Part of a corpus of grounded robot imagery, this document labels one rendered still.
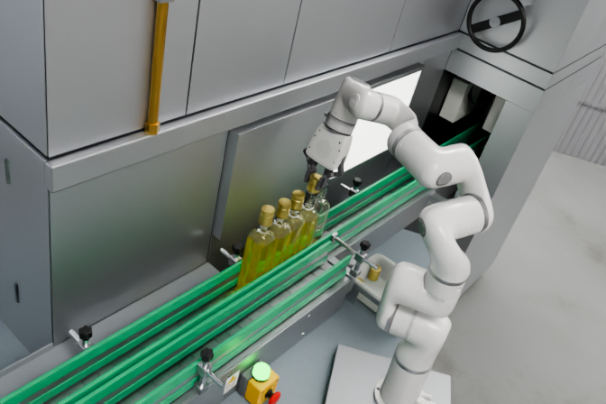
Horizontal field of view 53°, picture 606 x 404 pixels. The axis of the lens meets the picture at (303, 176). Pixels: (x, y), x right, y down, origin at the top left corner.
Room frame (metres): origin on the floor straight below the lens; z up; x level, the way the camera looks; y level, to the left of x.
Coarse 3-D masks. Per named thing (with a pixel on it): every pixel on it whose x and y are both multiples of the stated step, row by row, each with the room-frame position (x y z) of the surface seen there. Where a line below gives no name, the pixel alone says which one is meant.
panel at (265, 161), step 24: (408, 72) 1.90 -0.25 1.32; (264, 120) 1.33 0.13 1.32; (288, 120) 1.39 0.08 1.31; (312, 120) 1.48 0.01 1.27; (240, 144) 1.24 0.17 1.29; (264, 144) 1.32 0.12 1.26; (288, 144) 1.41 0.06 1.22; (240, 168) 1.26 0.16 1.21; (264, 168) 1.34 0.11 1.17; (288, 168) 1.43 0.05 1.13; (240, 192) 1.27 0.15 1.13; (264, 192) 1.36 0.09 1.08; (288, 192) 1.46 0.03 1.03; (216, 216) 1.25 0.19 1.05; (240, 216) 1.29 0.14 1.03
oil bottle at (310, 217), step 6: (300, 210) 1.32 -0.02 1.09; (306, 210) 1.32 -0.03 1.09; (312, 210) 1.32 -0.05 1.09; (306, 216) 1.30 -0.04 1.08; (312, 216) 1.31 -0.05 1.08; (306, 222) 1.30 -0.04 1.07; (312, 222) 1.32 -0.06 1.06; (306, 228) 1.30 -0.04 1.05; (312, 228) 1.32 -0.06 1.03; (306, 234) 1.30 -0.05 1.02; (312, 234) 1.33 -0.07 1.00; (300, 240) 1.30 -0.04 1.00; (306, 240) 1.31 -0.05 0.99; (300, 246) 1.30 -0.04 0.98; (306, 246) 1.32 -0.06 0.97
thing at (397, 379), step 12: (396, 372) 1.00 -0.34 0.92; (408, 372) 0.98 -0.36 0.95; (384, 384) 1.02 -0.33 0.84; (396, 384) 0.99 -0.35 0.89; (408, 384) 0.98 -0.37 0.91; (420, 384) 0.99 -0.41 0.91; (384, 396) 1.00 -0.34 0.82; (396, 396) 0.98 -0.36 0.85; (408, 396) 0.98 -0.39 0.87; (420, 396) 1.01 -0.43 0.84
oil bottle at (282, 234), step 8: (272, 224) 1.22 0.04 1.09; (288, 224) 1.24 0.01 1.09; (280, 232) 1.21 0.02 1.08; (288, 232) 1.23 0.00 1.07; (280, 240) 1.21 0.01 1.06; (288, 240) 1.23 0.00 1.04; (280, 248) 1.21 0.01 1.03; (272, 256) 1.20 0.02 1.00; (280, 256) 1.22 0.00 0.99; (272, 264) 1.20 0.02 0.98
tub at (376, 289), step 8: (376, 256) 1.51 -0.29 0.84; (384, 256) 1.52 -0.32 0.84; (384, 264) 1.51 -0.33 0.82; (392, 264) 1.49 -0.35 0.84; (368, 272) 1.49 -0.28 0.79; (384, 272) 1.50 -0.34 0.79; (360, 280) 1.38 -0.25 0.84; (368, 280) 1.47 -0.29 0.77; (376, 280) 1.48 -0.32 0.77; (384, 280) 1.49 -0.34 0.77; (368, 288) 1.35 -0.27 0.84; (376, 288) 1.44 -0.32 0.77; (376, 296) 1.33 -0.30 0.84
